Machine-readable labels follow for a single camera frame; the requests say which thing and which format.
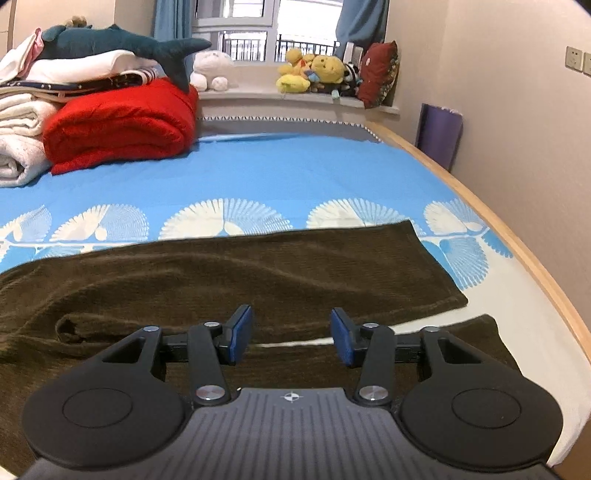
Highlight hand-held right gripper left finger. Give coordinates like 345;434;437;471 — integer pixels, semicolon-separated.
99;305;254;408

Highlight red folded blanket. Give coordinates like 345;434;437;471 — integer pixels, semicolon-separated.
42;77;199;176

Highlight pink white folded cloth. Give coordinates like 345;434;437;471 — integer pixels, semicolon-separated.
0;28;45;85

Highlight cream folded blanket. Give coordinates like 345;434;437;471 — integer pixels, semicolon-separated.
0;95;62;188

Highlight yellow bear plush toy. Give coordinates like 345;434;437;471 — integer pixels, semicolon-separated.
308;54;348;95

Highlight black window railing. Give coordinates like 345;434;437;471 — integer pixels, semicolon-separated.
221;31;341;64

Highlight yellow duck plush toy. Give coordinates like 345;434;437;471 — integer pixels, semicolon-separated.
276;48;317;94

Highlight red cushion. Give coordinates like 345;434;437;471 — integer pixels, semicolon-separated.
357;40;399;110

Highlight white round plush toy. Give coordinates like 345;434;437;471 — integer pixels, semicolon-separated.
189;49;237;92

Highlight blue curtain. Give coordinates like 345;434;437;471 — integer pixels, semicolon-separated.
153;0;195;43
335;0;390;49

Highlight teal shark plush toy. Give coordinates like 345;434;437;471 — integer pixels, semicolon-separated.
39;25;212;94

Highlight dark olive towel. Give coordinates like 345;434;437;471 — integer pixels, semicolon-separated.
0;219;523;464

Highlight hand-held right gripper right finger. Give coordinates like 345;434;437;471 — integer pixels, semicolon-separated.
329;308;482;408

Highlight navy patterned folded cloth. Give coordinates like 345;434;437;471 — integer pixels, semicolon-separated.
0;68;160;101

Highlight purple mat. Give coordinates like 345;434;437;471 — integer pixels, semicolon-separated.
414;103;464;173

